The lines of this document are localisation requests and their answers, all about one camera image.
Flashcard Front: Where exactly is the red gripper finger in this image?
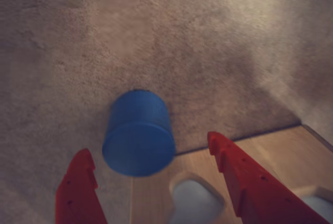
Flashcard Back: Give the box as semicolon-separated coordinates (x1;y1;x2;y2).
207;131;332;224
55;147;109;224

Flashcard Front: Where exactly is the wooden shape sorter box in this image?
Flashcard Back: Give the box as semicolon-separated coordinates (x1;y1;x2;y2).
130;124;333;224

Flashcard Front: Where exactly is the blue cylinder block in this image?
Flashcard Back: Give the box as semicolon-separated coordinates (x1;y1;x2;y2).
102;90;177;178

